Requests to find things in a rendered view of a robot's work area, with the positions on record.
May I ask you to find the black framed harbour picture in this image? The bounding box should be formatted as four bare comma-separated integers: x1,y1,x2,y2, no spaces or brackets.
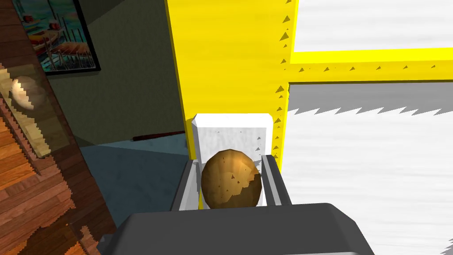
12,0,102,76

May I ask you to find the brown and white door knob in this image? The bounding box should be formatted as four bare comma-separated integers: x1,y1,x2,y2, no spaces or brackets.
191,113,274,210

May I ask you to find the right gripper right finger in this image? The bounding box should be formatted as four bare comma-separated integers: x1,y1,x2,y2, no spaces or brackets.
261,154,293,208

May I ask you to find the brown wooden door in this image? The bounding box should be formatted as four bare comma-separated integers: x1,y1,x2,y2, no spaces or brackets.
0,0,118,255

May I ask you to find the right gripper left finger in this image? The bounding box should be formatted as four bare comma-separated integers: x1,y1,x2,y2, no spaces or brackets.
171,159,202,212

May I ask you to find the pale round door knob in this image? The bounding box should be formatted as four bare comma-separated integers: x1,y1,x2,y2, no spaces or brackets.
10,76,47,111

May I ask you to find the yellow and white door leaf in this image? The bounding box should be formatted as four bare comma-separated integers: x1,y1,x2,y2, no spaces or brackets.
165,0,453,255

